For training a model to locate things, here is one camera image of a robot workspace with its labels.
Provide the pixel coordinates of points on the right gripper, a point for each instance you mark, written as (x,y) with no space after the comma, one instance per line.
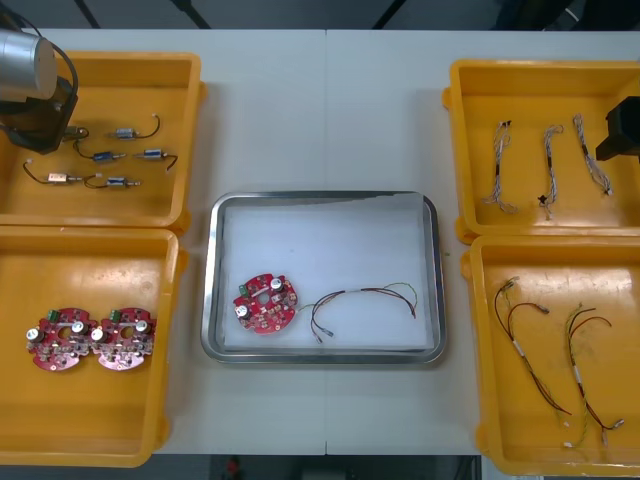
(625,125)

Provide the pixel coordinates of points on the blue label solenoid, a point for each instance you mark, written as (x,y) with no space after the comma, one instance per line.
(105,156)

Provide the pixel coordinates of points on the copper label solenoid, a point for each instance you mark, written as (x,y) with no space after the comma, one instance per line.
(57,178)

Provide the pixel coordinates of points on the yellow-orange plastic bin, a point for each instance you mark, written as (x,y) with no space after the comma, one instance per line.
(100,280)
(530,100)
(525,440)
(150,200)

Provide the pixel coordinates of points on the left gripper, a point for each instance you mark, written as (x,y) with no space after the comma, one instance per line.
(35,130)

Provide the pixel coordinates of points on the steel tray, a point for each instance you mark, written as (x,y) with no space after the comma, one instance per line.
(320,356)

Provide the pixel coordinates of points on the round red circuit board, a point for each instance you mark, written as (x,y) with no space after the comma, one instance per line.
(55,350)
(122,352)
(272,315)

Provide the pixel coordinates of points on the small metal solenoid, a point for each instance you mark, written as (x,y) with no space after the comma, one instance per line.
(152,154)
(117,183)
(125,133)
(75,132)

